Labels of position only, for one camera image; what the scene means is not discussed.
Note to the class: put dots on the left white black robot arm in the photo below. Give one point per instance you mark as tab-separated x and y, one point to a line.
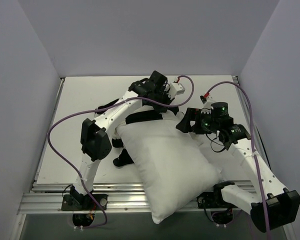
154	91

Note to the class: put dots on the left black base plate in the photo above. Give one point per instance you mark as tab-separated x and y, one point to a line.
70	204

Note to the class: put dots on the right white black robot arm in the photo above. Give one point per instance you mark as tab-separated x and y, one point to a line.
273	204

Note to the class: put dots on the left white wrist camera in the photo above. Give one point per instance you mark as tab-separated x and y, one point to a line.
175	88

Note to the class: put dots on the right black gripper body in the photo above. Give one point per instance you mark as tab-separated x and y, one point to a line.
193	120

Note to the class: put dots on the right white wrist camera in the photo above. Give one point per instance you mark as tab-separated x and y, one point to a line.
207	101

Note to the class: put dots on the white pillow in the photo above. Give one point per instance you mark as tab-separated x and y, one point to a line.
170	164

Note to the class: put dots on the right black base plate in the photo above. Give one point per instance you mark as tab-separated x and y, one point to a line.
206	200

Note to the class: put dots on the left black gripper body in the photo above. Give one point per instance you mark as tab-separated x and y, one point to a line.
163	105

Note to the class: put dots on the black white checkered pillowcase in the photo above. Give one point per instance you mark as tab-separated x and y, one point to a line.
143	119

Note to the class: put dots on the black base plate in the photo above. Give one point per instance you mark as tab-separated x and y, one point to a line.
206	200
70	204

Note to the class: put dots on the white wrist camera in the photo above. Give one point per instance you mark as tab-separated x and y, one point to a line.
207	101
175	88

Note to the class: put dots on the aluminium front rail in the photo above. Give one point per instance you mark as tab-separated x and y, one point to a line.
112	197

